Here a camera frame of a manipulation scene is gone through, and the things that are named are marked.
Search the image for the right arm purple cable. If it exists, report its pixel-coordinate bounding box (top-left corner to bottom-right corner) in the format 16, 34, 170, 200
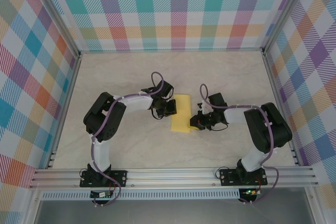
199, 83, 279, 205

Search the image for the aluminium corner post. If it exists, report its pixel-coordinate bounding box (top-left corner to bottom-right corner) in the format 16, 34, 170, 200
261, 0, 312, 54
30, 0, 82, 58

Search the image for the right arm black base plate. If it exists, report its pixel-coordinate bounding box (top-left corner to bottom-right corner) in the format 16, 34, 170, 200
219, 167, 268, 187

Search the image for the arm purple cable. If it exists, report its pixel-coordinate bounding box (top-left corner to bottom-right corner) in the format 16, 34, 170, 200
199, 83, 279, 205
90, 71, 166, 208

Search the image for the left aluminium corner post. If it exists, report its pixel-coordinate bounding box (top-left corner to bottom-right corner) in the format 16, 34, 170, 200
30, 0, 82, 58

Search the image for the perforated grey cable tray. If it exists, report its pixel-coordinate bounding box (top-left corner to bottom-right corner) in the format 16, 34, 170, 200
40, 188, 241, 200

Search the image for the left aluminium side rail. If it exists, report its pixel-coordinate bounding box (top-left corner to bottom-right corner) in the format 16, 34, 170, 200
47, 53, 82, 168

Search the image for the grey metal panel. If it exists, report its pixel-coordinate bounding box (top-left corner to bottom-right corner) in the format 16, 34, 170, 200
34, 199, 316, 224

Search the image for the wide aluminium frame rail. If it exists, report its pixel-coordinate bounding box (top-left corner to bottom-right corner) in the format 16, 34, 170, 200
28, 166, 320, 189

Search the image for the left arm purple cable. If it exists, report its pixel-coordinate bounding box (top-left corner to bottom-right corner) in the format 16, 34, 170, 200
90, 71, 166, 208

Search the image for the yellow cloth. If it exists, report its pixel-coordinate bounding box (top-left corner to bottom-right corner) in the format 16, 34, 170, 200
170, 94, 192, 133

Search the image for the thin aluminium cross rail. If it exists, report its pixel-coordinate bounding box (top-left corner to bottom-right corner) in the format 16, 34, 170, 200
78, 48, 265, 54

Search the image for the right aluminium corner post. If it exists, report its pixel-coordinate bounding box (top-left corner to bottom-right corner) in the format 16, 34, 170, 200
261, 0, 312, 54

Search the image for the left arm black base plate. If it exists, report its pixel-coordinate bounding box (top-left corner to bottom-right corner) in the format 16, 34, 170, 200
79, 169, 129, 188

